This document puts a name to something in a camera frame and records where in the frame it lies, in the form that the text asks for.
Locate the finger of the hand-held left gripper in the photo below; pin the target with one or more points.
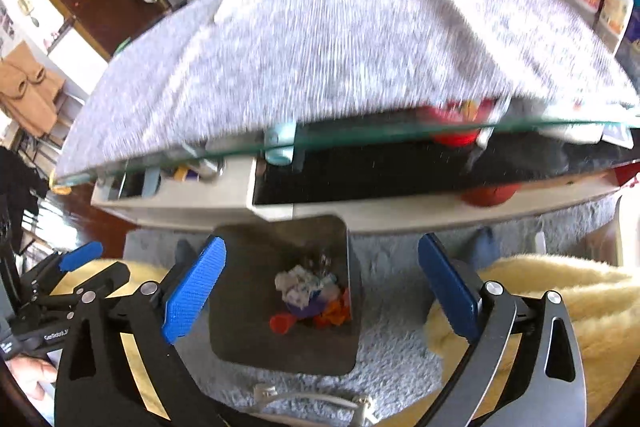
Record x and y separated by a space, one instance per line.
107 277
80 256

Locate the black garment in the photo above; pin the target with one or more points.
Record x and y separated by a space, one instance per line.
20 187

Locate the yellow fluffy blanket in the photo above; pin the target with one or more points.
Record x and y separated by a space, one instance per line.
550 277

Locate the person's left hand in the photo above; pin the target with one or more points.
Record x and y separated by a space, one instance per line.
30 374

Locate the red orange snack wrapper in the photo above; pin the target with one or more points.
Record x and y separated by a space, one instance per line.
332 312

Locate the beige coat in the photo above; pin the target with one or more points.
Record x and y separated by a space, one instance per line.
27 92

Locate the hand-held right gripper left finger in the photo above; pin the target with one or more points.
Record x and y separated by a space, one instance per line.
195 292

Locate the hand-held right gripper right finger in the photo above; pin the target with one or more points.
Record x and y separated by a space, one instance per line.
447 287

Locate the grey table mat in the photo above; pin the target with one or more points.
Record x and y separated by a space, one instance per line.
325 47

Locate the orange plastic cup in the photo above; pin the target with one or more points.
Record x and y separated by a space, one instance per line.
281 324

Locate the grey rug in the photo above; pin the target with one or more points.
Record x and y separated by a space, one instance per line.
400 357

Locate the grey metal trash bin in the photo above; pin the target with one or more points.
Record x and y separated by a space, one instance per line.
240 332

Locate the white tissue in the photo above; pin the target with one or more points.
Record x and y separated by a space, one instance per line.
297 282

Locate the small yellow item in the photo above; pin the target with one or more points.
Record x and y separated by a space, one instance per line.
182 172

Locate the light blue table support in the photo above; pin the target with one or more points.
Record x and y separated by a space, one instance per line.
151 182
280 142

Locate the white glass-top coffee table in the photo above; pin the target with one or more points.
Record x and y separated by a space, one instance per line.
175 207

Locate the red container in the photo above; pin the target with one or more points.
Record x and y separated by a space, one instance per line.
452 137

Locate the purple plastic bowl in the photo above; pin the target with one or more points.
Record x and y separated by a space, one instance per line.
305 307

